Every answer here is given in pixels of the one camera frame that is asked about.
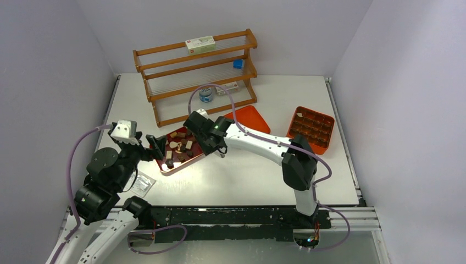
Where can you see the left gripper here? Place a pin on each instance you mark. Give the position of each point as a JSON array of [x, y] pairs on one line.
[[148, 154]]

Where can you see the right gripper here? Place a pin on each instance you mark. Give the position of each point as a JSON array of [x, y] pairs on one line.
[[206, 149]]

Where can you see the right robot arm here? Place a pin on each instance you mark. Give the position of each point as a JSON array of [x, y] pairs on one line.
[[295, 157]]

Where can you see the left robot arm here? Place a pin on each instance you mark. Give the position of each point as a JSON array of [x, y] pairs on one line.
[[108, 173]]

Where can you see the white heart chocolate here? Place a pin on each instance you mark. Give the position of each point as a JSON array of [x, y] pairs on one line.
[[173, 145]]

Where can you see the dark round chocolate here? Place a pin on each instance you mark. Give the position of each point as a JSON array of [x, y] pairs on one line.
[[169, 163]]

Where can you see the white chocolate piece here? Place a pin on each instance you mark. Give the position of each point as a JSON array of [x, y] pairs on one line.
[[189, 145]]

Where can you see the dark red tray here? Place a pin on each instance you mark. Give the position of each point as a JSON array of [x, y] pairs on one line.
[[180, 156]]

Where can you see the blue lidded jar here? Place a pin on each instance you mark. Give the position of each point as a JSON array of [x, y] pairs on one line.
[[206, 94]]

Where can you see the orange box lid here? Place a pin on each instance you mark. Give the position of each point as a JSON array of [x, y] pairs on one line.
[[251, 118]]

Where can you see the clear plastic bag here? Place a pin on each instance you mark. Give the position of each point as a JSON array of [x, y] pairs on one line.
[[139, 184]]

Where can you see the white red small box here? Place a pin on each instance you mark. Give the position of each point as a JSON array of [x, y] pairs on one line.
[[228, 87]]

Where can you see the wooden three-tier shelf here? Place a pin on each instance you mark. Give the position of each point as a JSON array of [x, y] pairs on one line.
[[168, 71]]

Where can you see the blue cube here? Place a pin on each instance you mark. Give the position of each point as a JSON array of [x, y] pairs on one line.
[[238, 64]]

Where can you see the white green box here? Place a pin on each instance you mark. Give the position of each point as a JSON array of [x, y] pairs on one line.
[[200, 45]]

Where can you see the orange compartment box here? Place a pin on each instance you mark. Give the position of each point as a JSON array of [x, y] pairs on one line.
[[316, 127]]

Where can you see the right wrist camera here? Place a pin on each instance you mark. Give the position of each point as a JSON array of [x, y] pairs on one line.
[[202, 112]]

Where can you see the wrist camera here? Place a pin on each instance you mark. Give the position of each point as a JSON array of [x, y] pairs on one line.
[[202, 112], [125, 132]]

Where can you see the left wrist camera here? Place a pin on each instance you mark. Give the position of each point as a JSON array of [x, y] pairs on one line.
[[125, 132]]

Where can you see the black base frame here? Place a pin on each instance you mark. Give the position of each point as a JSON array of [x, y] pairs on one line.
[[170, 223]]

